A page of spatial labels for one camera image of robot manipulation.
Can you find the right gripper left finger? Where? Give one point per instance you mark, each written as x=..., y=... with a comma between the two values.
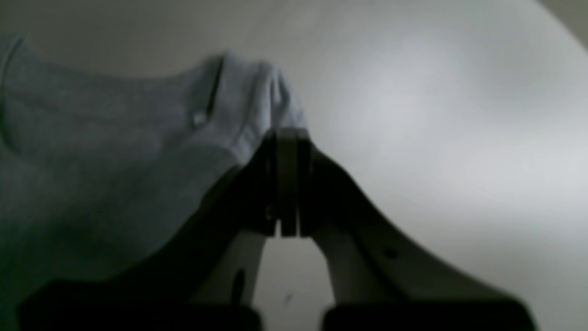
x=202, y=280

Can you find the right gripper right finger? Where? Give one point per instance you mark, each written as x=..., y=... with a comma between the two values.
x=381, y=279

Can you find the grey T-shirt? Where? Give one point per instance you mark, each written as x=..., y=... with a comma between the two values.
x=98, y=172

